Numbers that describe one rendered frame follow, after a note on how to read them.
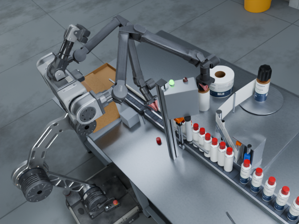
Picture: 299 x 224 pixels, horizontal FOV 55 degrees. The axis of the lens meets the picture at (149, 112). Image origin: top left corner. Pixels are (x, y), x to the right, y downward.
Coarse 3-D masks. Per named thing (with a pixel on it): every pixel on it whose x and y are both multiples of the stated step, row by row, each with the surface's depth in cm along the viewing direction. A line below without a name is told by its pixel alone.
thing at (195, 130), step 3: (195, 123) 176; (195, 126) 174; (192, 129) 178; (195, 129) 176; (198, 129) 177; (192, 132) 179; (195, 132) 177; (192, 135) 182; (195, 135) 178; (195, 138) 181; (195, 141) 183; (198, 144) 186; (195, 147) 188
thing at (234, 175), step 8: (128, 88) 238; (128, 96) 231; (136, 96) 230; (136, 104) 224; (160, 112) 214; (160, 120) 209; (176, 136) 197; (192, 144) 190; (200, 152) 185; (208, 160) 180; (232, 176) 170; (240, 184) 166; (248, 184) 166; (272, 200) 157; (272, 208) 154; (288, 208) 153; (280, 216) 151
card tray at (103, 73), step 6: (102, 66) 268; (108, 66) 270; (90, 72) 262; (96, 72) 267; (102, 72) 266; (108, 72) 264; (114, 72) 263; (102, 78) 260; (108, 78) 258; (114, 78) 257; (108, 84) 253
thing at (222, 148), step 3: (222, 141) 164; (222, 144) 162; (225, 144) 162; (219, 147) 165; (222, 147) 163; (225, 147) 164; (219, 150) 165; (222, 150) 164; (225, 150) 164; (219, 153) 167; (222, 153) 166; (219, 156) 169; (222, 156) 168; (219, 159) 171; (222, 159) 170; (219, 162) 174; (222, 162) 173; (219, 165) 176; (222, 165) 175
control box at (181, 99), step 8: (176, 80) 146; (192, 80) 145; (168, 88) 143; (176, 88) 142; (184, 88) 142; (192, 88) 141; (168, 96) 142; (176, 96) 142; (184, 96) 143; (192, 96) 143; (168, 104) 146; (176, 104) 146; (184, 104) 147; (192, 104) 148; (168, 112) 150; (176, 112) 151; (184, 112) 151; (192, 112) 152
